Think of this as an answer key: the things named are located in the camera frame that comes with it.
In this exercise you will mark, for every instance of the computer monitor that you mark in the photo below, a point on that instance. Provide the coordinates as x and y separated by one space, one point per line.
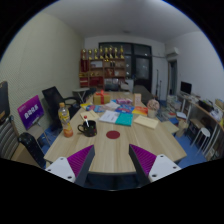
186 88

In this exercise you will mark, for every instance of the purple sign board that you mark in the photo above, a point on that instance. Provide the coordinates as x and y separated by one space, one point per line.
30 111

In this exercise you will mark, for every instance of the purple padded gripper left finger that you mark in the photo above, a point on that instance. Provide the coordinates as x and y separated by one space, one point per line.
74 168

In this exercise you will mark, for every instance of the side desk along wall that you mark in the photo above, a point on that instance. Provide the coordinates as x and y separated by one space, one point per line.
218 128

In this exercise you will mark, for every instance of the black office chair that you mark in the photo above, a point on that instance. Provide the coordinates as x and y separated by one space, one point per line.
53 99

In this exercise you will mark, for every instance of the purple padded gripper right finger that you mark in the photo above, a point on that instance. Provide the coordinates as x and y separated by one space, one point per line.
149 167

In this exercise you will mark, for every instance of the wall air conditioner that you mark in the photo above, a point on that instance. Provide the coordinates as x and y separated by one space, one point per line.
172 51

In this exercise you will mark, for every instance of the white stool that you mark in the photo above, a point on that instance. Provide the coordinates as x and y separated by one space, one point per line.
202 136

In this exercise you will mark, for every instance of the colourful book stack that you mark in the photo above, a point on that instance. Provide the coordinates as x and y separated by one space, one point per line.
125 109

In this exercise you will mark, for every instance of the red wooden trophy shelf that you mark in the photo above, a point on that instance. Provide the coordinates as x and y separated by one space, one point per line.
101 67

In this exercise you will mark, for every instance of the red white spoon in mug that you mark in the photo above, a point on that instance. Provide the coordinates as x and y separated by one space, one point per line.
86 120

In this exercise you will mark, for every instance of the pink packet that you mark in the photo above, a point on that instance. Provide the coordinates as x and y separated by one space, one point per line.
123 101

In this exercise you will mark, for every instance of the small white folding table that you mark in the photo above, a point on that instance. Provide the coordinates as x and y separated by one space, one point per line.
81 92

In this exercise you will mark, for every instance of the orange white carton box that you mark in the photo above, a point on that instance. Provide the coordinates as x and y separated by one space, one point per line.
137 99

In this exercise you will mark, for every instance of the orange juice plastic bottle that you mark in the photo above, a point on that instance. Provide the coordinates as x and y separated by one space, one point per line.
64 117

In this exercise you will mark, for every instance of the striped chair at left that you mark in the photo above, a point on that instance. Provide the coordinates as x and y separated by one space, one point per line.
8 138

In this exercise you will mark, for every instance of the white paper document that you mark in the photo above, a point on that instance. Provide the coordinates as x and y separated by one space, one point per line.
109 117

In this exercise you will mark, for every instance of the manila envelope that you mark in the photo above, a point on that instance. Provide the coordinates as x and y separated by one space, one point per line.
146 122

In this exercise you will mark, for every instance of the yellow paper sheet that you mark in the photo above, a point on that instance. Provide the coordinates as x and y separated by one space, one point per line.
90 115

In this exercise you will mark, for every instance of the teal notebook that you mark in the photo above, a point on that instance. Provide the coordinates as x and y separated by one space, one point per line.
124 119

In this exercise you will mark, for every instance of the red round coaster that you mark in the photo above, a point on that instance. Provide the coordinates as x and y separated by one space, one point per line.
113 134

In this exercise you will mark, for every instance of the gift box with red ribbon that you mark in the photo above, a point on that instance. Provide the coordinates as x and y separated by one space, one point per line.
100 98

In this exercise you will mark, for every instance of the flower bouquet in cup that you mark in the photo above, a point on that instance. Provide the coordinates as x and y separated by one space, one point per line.
153 107

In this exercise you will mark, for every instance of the black mug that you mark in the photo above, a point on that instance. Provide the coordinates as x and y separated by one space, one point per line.
88 128

